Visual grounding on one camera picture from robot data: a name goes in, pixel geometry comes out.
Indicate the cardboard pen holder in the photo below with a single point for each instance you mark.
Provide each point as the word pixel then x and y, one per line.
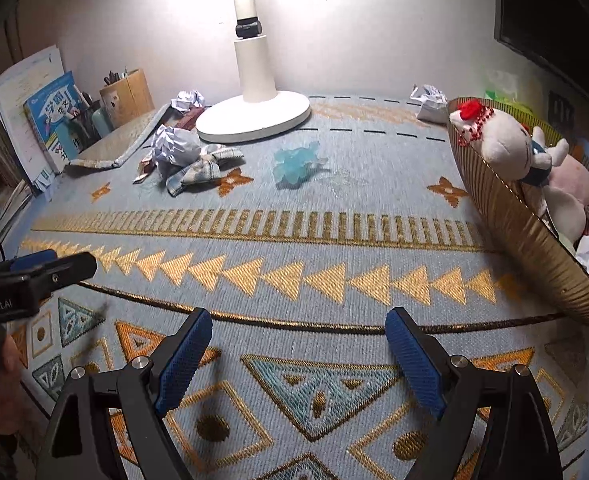
pixel 129 100

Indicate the black wall socket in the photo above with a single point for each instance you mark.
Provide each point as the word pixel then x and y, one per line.
pixel 560 110

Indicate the black monitor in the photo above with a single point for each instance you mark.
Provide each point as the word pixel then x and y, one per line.
pixel 559 15

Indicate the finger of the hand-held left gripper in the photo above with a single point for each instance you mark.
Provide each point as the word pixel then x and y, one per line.
pixel 29 260
pixel 69 267

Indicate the teal container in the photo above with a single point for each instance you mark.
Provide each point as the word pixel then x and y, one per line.
pixel 102 122

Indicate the light blue plastic wrap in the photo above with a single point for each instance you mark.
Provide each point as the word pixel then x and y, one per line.
pixel 294 165

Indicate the white cat plush toy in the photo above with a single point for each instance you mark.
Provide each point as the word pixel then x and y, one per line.
pixel 504 140

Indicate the dark red patterned box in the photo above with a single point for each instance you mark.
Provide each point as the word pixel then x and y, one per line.
pixel 192 119

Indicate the upright white books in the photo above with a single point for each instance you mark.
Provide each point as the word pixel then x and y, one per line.
pixel 19 75

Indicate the green tissue pack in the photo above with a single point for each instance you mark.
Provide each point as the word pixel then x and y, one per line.
pixel 501 85

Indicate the bundle of dark pens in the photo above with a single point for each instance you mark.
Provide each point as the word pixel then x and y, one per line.
pixel 117 76

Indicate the crumpled white paper ball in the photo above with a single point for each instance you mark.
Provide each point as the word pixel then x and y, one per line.
pixel 174 142

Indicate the blue cover book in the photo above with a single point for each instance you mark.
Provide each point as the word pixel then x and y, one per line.
pixel 49 110

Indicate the crumpled white paper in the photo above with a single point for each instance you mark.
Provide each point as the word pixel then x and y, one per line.
pixel 189 100
pixel 429 102

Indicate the gold ribbed bowl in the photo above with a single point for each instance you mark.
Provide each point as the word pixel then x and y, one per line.
pixel 514 240

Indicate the white lamp stand base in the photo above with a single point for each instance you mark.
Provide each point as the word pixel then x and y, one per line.
pixel 254 75

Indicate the black mesh pen holder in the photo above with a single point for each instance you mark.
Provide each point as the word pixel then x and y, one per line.
pixel 87 120

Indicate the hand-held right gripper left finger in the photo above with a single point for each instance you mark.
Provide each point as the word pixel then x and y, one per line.
pixel 184 360

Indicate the pink white green plush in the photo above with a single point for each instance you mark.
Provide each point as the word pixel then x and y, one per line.
pixel 569 185

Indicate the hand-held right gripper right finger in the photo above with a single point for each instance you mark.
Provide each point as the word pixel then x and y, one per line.
pixel 414 360

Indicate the patterned blue woven mat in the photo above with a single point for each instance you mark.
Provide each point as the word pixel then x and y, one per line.
pixel 274 240

